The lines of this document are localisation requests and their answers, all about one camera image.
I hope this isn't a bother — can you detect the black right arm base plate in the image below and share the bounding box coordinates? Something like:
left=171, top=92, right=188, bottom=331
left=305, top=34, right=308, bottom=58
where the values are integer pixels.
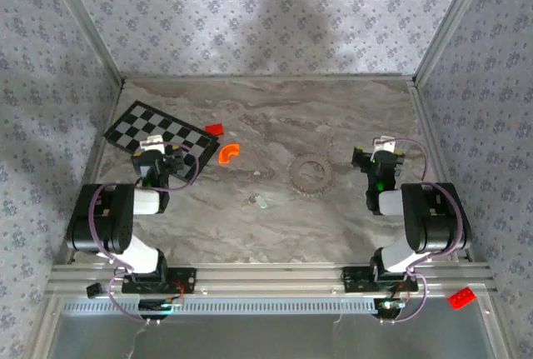
left=341, top=266, right=419, bottom=293

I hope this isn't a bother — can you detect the grey slotted cable duct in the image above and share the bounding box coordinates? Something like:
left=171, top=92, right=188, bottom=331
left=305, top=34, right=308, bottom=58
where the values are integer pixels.
left=62, top=297, right=378, bottom=317

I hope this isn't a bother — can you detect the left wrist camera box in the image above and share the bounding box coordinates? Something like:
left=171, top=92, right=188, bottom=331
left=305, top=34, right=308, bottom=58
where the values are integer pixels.
left=139, top=135, right=164, bottom=154

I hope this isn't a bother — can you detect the large red toy brick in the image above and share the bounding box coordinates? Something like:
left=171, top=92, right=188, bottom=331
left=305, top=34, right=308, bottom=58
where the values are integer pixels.
left=447, top=287, right=477, bottom=311

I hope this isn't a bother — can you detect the orange curved plastic piece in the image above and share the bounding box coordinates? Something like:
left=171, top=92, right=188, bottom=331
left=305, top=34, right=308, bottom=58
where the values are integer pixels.
left=217, top=142, right=242, bottom=165

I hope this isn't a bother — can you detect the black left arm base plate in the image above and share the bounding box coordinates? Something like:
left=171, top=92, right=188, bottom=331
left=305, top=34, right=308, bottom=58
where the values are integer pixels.
left=122, top=267, right=197, bottom=294

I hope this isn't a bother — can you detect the aluminium back rail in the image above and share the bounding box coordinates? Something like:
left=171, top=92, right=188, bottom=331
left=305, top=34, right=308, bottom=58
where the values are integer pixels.
left=124, top=72, right=414, bottom=82

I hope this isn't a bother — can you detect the aluminium side rail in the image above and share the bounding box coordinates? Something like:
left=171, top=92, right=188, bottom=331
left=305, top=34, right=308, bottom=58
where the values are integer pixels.
left=53, top=79, right=126, bottom=268
left=410, top=79, right=476, bottom=264

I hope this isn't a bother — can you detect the aluminium corner post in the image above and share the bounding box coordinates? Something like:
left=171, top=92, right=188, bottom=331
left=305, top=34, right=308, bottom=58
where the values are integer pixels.
left=411, top=0, right=499, bottom=85
left=41, top=0, right=127, bottom=87

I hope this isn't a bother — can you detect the black grey checkerboard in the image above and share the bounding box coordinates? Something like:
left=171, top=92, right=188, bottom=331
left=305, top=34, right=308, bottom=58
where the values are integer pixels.
left=102, top=100, right=221, bottom=182

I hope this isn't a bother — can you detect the circuit board with lights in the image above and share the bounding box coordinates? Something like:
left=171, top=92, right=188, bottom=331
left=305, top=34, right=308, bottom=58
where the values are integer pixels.
left=138, top=298, right=185, bottom=315
left=373, top=298, right=407, bottom=313

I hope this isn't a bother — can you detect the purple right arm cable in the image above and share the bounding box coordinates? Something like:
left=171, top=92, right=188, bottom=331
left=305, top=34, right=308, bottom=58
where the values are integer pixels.
left=381, top=137, right=464, bottom=326

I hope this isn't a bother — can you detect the grey metal panel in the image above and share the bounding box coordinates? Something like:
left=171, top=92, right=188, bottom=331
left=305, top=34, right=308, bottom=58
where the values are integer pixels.
left=41, top=298, right=505, bottom=359

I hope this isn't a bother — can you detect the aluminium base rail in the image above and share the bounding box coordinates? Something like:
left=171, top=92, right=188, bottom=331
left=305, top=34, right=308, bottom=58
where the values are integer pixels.
left=45, top=262, right=496, bottom=300

